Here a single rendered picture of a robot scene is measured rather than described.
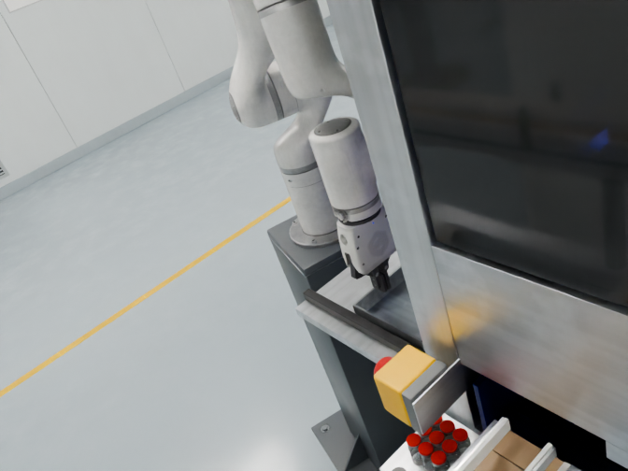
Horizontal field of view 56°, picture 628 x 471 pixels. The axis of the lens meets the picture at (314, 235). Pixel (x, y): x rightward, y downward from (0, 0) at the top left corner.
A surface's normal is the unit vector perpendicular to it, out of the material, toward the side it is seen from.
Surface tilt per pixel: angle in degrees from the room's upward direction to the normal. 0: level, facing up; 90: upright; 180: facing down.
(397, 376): 0
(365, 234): 87
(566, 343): 90
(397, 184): 90
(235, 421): 0
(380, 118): 90
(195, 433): 0
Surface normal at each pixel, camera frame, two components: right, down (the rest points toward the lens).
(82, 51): 0.61, 0.26
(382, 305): -0.29, -0.81
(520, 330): -0.74, 0.54
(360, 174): 0.42, 0.37
